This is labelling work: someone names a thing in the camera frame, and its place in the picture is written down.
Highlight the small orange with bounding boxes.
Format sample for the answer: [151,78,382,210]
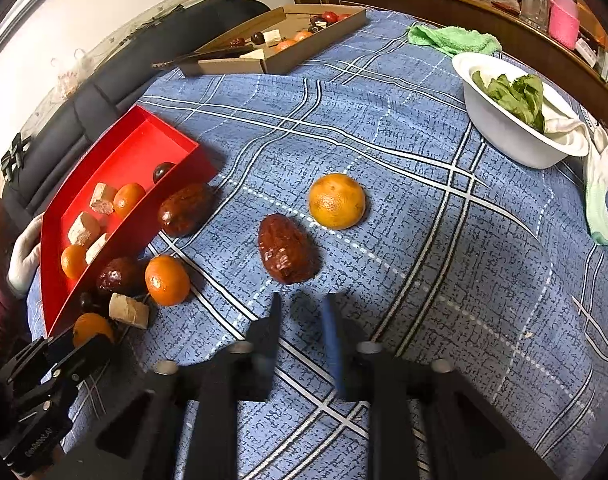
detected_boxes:
[61,244,87,281]
[113,182,146,219]

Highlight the large orange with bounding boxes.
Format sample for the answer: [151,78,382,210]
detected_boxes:
[144,255,191,307]

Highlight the dark plum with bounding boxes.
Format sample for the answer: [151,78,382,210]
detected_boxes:
[152,162,175,184]

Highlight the white gloved left hand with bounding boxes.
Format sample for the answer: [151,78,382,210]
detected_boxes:
[7,214,44,298]

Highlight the dark red date near tray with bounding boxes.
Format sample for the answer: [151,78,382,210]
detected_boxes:
[96,257,146,296]

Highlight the small beige cube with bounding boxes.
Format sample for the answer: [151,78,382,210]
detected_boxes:
[85,233,108,264]

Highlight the beige cube in tray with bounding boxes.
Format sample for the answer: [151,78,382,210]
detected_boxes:
[68,211,101,247]

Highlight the wrinkled red date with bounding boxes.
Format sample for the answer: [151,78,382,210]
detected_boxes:
[257,214,316,285]

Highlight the smooth red date by tray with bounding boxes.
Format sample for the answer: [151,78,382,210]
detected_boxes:
[158,182,214,237]

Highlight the black sofa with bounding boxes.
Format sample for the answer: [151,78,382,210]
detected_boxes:
[2,0,269,230]

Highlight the yellowish orange on table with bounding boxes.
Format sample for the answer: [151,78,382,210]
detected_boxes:
[308,174,366,230]

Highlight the red tray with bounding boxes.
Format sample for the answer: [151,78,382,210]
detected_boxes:
[40,105,216,335]

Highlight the blue plaid tablecloth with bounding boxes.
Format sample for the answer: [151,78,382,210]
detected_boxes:
[63,11,608,479]

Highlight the white bowl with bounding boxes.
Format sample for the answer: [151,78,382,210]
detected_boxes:
[452,52,589,169]

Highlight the white cloth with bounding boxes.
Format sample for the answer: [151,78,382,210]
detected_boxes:
[542,98,608,246]

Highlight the green lettuce leaves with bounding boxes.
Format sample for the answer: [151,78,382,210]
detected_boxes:
[471,70,545,133]

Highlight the knife on box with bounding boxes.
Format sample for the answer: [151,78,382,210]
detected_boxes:
[151,44,254,70]

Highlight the green cloth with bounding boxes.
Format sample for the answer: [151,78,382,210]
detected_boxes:
[407,25,502,58]

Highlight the cardboard box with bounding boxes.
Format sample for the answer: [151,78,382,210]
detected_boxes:
[174,3,367,77]

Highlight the wooden sideboard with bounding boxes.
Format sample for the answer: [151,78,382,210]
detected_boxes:
[295,0,608,129]

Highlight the pink cup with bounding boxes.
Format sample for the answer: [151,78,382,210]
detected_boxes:
[548,0,581,50]

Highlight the clear glass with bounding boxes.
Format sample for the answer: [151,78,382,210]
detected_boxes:
[520,0,549,32]

